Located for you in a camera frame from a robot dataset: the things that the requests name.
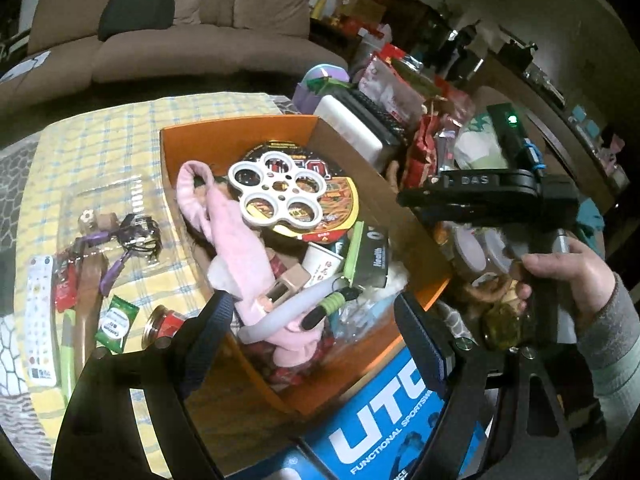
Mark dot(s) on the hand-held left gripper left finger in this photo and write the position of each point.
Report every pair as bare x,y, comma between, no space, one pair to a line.
210,342

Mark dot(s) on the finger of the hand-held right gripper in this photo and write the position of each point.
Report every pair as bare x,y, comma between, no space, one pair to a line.
470,182

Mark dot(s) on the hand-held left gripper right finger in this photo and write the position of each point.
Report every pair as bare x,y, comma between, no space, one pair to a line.
420,342

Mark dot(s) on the green and black box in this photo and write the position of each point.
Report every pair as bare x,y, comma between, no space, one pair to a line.
372,255

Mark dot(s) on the pink cloth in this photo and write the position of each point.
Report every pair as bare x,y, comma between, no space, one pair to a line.
235,240

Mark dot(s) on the orange cardboard box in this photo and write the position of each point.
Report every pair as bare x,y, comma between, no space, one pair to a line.
360,160

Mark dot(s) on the person's right forearm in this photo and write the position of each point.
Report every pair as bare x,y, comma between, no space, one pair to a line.
615,360

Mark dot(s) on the yellow checked cloth covered desktop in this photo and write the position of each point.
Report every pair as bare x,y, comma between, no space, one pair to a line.
100,145

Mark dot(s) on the person's right hand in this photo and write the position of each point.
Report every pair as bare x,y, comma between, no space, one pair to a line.
570,280

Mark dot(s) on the light green white cloth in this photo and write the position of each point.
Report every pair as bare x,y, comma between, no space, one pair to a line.
477,142

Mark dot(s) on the red label jar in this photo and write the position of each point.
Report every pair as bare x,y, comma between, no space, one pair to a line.
167,322

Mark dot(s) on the red snack bag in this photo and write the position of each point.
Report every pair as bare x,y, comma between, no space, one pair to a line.
425,150

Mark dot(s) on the crumpled clear plastic wrappers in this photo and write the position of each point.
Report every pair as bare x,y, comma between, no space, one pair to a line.
365,315

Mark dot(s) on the grey lid jar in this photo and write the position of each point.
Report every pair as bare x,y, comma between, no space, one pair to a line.
470,255
500,255

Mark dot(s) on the wicker basket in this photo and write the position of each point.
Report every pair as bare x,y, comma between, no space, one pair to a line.
480,292

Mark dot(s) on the yellowish glass jar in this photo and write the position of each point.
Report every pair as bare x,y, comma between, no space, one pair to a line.
502,325

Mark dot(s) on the white curved tube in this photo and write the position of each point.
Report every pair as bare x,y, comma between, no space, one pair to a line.
290,312

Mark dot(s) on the blue UTO box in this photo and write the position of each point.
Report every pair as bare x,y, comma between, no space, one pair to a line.
380,420

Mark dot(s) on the red plaid packet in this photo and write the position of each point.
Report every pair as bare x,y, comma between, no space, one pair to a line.
300,370

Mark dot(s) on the green sachet packet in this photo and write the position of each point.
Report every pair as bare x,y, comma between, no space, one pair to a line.
116,322

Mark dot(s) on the black green wrapped tool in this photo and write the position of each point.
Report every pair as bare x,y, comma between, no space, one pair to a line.
330,305

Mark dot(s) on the wooden block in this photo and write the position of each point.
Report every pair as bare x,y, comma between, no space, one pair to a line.
292,277

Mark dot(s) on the black keyboard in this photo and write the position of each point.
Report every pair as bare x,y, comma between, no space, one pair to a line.
380,112

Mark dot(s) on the white paper cup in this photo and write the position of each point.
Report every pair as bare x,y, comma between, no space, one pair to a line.
320,262

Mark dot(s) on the black key bundle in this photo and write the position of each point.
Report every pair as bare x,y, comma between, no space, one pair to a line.
140,235

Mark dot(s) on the brown wooden stick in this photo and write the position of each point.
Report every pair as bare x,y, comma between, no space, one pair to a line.
87,300

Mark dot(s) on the instant noodle bowl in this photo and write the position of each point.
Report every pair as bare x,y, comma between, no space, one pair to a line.
340,205

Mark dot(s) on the white plastic box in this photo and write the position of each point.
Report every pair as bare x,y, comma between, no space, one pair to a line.
350,125

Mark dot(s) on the red and white bag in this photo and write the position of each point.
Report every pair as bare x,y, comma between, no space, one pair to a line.
385,80

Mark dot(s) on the green plastic stick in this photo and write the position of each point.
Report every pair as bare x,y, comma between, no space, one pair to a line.
67,360

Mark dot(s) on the small red packet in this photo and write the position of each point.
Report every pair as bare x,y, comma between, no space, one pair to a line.
65,292

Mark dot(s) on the small wooden figure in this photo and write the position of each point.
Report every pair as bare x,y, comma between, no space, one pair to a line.
97,221

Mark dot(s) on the white remote control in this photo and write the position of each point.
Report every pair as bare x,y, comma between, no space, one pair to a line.
40,320

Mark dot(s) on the clear plastic packaging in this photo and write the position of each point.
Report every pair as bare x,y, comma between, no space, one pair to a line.
100,195

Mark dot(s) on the purple round container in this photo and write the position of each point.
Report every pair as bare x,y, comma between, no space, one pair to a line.
320,72

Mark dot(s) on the grey patterned cloth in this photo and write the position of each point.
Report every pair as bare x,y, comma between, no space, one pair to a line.
20,350

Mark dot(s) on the brown cardboard boxes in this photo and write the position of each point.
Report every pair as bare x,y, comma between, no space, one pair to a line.
360,2

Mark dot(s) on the yellow bottle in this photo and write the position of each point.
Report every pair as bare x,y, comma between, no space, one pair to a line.
320,6

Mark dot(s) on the brown fabric sofa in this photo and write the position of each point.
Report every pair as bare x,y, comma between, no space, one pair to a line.
200,55

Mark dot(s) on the white cloth on sofa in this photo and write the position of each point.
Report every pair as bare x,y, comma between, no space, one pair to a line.
25,66

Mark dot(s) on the black cushion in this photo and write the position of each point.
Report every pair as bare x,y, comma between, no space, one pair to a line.
135,12

